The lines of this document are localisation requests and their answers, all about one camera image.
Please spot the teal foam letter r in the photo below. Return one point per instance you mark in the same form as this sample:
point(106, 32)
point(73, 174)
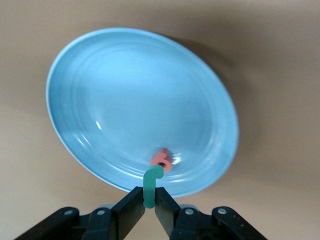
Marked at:
point(149, 190)

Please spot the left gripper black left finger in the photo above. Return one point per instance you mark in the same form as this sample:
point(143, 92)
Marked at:
point(125, 217)

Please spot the blue plate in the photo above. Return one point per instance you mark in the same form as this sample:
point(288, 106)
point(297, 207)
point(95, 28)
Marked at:
point(140, 100)

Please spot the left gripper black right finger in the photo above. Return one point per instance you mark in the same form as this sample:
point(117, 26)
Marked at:
point(172, 220)

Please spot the pink foam letter b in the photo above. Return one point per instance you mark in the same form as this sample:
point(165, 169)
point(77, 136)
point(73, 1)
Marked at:
point(160, 156)

